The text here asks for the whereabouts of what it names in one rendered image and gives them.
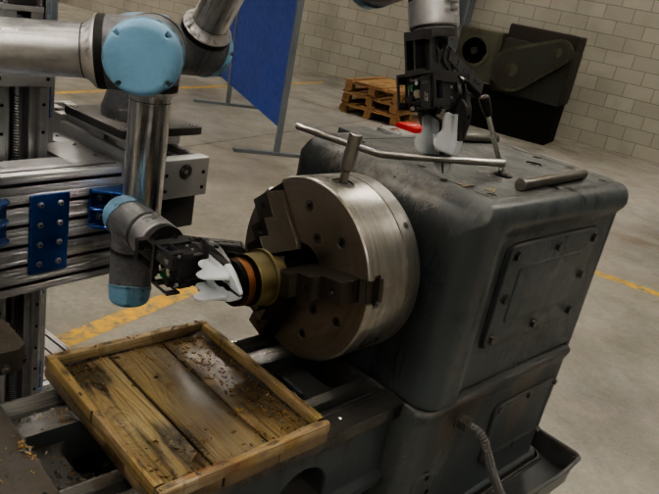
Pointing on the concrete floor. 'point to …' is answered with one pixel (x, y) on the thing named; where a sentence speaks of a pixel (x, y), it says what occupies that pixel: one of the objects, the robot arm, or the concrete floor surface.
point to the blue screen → (264, 62)
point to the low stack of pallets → (375, 99)
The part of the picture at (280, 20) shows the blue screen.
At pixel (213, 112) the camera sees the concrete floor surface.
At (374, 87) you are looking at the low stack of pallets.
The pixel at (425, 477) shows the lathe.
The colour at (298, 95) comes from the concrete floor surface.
